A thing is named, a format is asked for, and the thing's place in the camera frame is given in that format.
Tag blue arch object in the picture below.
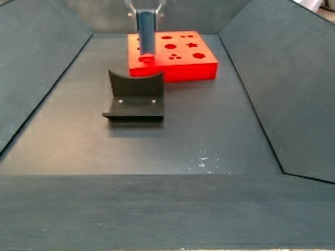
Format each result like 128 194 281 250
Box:
136 9 156 62

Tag black curved fixture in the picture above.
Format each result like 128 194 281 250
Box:
102 71 164 121

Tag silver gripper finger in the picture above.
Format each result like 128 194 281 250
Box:
155 0 169 19
124 0 136 18

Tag red shape-sorter block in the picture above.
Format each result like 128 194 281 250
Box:
128 30 219 82

